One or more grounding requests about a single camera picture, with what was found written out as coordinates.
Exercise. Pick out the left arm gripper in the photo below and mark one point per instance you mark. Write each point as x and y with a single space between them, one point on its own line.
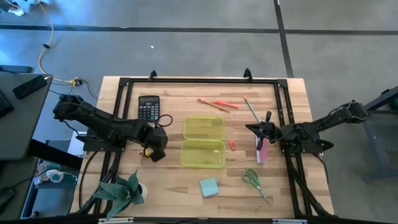
150 137

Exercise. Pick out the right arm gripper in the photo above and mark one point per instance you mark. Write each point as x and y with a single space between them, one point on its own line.
267 129

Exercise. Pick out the small yellow object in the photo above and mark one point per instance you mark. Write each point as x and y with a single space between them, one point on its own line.
149 152

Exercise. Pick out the green pencil with pink eraser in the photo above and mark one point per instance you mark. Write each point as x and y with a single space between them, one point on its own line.
252 109

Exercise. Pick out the orange eraser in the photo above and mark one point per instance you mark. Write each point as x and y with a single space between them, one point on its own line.
232 145

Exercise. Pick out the orange pen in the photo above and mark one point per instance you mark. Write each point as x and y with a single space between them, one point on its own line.
227 104

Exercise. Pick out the yellow-green translucent pencil case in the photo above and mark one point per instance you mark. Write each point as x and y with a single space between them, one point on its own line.
203 130

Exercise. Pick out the orange pencil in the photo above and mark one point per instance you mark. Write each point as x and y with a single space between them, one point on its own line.
214 105

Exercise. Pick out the blue sticky note pad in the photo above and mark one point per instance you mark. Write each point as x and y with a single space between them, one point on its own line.
209 187

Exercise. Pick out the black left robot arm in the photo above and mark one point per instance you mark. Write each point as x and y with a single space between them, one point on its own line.
93 118

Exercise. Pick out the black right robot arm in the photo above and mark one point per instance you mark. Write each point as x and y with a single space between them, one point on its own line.
329 119

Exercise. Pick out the pink and white flat pack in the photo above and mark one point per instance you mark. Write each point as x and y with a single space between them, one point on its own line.
263 155

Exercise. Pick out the white plant pot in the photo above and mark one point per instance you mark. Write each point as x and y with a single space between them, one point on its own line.
144 190

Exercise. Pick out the black desk calculator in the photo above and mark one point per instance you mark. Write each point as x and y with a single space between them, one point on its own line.
149 109

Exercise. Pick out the artificial green plant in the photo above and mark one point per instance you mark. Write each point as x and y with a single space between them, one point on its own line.
119 193

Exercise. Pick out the black desk beam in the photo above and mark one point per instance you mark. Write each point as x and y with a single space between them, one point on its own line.
56 154

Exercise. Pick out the teal and white bag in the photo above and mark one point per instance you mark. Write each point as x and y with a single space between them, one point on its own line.
56 176

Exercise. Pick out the yellow and black power plug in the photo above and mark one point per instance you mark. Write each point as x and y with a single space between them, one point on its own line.
75 82

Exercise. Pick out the grey metal cart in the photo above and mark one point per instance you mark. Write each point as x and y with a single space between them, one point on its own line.
374 146

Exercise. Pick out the green round object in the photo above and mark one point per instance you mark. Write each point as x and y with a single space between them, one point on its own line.
395 103

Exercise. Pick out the grey desk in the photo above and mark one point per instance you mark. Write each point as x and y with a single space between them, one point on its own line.
18 130

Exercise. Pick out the black smartphone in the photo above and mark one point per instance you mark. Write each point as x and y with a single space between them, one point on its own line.
29 87

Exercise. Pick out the black flat device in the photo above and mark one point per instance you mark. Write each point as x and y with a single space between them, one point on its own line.
4 105

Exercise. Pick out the black flat bar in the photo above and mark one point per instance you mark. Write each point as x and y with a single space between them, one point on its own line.
15 69

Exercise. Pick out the small white crumpled object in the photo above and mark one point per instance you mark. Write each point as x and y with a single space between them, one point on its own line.
17 12

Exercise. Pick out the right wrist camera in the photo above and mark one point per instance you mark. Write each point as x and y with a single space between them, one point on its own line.
252 127

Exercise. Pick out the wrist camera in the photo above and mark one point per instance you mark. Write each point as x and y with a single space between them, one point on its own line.
252 127
163 138

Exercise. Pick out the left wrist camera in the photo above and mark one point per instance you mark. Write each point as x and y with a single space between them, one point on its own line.
163 138

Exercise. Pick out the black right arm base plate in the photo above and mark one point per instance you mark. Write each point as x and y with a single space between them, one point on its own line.
303 150

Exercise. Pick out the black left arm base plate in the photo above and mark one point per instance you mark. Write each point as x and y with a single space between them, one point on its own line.
102 145

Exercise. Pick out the silver aluminium bracket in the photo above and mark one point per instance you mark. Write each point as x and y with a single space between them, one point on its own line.
115 220
289 221

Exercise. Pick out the black aluminium table frame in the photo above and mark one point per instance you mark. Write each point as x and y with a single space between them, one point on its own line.
202 80

